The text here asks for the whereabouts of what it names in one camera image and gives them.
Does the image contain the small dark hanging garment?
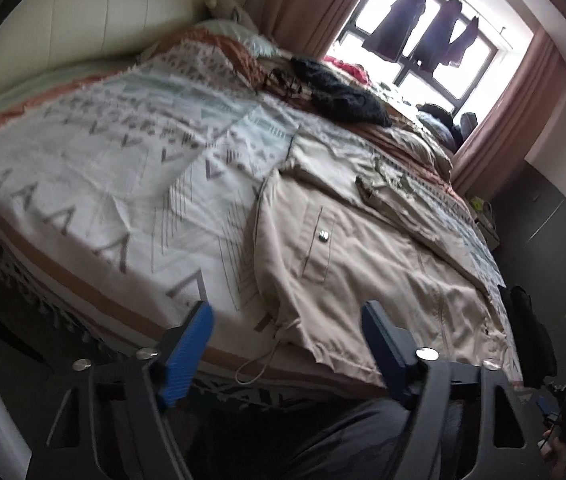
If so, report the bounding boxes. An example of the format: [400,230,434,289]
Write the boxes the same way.
[445,16,480,68]

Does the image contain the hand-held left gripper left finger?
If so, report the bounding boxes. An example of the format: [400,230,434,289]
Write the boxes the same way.
[26,301,215,480]

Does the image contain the black knitted sweater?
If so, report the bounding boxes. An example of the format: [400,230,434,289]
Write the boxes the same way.
[290,56,393,127]

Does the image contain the brown orange duvet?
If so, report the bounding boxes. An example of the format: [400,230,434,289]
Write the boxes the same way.
[148,27,468,201]

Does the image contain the light green bed sheet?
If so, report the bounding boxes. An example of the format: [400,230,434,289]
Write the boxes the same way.
[0,60,149,116]

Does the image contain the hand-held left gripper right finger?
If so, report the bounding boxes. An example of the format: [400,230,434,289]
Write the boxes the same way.
[360,300,541,480]

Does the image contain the white nightstand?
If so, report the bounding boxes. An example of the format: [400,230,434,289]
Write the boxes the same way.
[465,200,501,248]

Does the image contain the beige coat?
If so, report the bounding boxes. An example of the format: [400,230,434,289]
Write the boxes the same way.
[235,127,521,401]

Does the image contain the pink cloth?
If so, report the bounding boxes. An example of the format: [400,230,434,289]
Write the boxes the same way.
[323,55,369,81]

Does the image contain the black folded clothes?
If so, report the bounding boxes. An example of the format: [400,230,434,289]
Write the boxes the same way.
[500,285,558,390]

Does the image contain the beige plush toy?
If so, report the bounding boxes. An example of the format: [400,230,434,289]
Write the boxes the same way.
[205,0,259,31]

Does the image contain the dark cushions on windowsill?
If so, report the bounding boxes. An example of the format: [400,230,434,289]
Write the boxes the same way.
[415,102,464,148]

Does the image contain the white patterned blanket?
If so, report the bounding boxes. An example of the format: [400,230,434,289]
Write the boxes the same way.
[0,42,518,411]

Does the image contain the light green pillow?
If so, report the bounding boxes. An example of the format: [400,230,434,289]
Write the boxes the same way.
[190,20,284,58]

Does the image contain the person's right hand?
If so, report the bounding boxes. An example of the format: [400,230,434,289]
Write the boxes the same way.
[540,434,566,480]

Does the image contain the cream upholstered headboard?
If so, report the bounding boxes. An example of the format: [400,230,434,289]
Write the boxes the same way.
[0,0,259,111]

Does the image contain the black tangled cables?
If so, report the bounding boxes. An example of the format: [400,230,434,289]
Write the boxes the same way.
[263,67,304,103]

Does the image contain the long dark hanging jacket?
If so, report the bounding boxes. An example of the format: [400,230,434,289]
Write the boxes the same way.
[361,0,434,58]

